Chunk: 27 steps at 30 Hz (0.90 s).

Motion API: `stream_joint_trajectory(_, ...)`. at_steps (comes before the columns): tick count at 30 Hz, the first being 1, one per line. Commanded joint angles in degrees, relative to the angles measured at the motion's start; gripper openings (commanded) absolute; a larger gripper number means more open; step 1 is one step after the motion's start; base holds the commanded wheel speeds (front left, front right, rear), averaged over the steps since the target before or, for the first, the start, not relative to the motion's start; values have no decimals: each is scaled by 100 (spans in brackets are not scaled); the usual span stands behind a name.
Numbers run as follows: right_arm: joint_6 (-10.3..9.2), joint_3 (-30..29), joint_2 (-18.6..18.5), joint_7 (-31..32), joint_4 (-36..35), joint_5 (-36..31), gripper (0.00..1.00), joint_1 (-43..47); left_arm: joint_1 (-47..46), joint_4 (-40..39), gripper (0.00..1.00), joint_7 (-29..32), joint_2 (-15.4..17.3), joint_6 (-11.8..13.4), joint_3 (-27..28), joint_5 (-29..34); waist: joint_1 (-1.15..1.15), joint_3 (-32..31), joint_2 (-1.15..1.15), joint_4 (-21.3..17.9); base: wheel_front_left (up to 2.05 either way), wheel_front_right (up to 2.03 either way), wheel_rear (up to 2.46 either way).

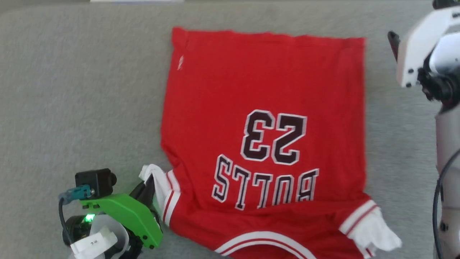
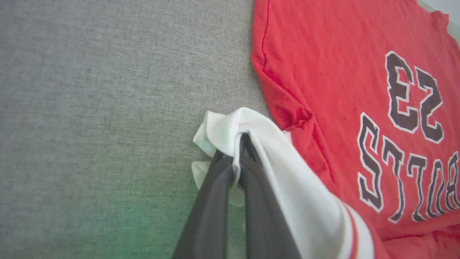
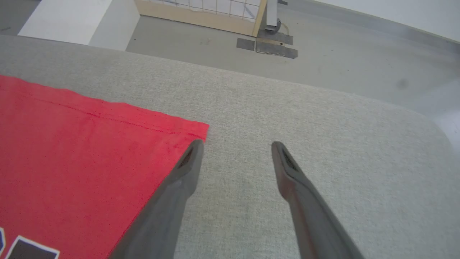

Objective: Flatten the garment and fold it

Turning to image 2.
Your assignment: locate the grey fabric sofa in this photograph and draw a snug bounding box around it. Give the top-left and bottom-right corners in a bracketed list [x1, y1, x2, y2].
[0, 0, 274, 259]

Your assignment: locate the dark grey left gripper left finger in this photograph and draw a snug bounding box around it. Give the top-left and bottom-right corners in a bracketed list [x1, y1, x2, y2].
[172, 150, 235, 259]

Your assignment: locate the red t-shirt with white sleeves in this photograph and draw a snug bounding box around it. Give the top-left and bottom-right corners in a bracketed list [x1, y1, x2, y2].
[192, 0, 460, 259]

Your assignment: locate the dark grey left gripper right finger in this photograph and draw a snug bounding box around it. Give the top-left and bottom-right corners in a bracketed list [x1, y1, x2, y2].
[239, 133, 302, 259]

